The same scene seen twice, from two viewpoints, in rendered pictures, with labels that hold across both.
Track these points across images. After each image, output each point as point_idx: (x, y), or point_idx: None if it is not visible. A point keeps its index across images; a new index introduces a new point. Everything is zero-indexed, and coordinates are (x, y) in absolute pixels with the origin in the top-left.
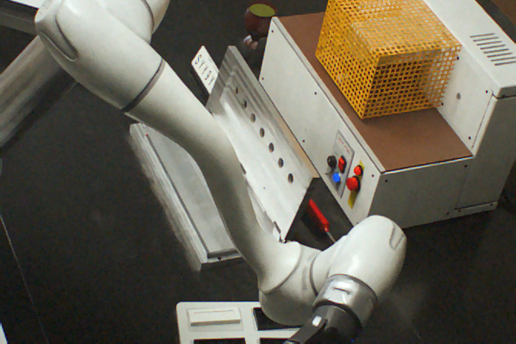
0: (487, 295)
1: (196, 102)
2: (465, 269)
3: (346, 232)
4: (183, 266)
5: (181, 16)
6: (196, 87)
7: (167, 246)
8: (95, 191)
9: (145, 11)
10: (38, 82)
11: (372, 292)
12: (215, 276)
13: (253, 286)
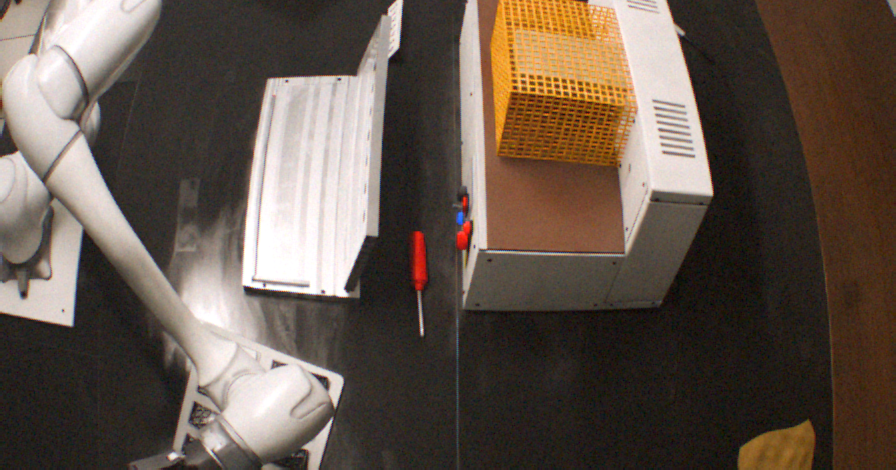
0: (578, 420)
1: (92, 190)
2: (575, 383)
3: (451, 295)
4: (231, 278)
5: None
6: None
7: (227, 247)
8: (197, 157)
9: (74, 83)
10: None
11: (252, 453)
12: (256, 304)
13: (290, 332)
